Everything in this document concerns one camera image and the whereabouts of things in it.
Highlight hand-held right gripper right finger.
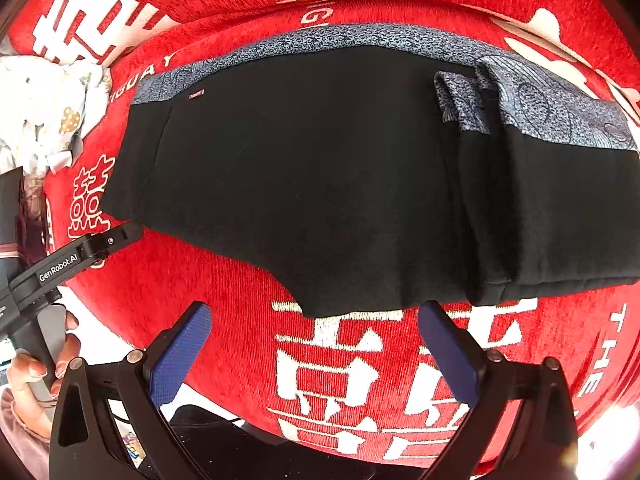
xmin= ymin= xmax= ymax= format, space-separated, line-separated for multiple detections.
xmin=419 ymin=300 xmax=581 ymax=480

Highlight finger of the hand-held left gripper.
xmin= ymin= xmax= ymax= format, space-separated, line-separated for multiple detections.
xmin=82 ymin=220 xmax=146 ymax=268

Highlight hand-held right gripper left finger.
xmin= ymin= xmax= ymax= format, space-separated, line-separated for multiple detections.
xmin=48 ymin=301 xmax=215 ymax=480

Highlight black pants with grey leaf-print trim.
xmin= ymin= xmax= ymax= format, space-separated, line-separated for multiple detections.
xmin=102 ymin=22 xmax=640 ymax=318

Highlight person's left forearm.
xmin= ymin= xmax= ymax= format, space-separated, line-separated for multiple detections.
xmin=0 ymin=389 xmax=53 ymax=466

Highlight person's left hand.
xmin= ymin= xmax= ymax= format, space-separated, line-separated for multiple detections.
xmin=6 ymin=309 xmax=83 ymax=413

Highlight purple cloth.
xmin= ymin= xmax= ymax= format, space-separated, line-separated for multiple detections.
xmin=17 ymin=170 xmax=53 ymax=261

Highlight red blanket with white print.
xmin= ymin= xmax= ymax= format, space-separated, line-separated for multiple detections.
xmin=5 ymin=0 xmax=640 ymax=476

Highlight white patterned cloth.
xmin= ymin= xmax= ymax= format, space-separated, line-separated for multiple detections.
xmin=0 ymin=52 xmax=112 ymax=177

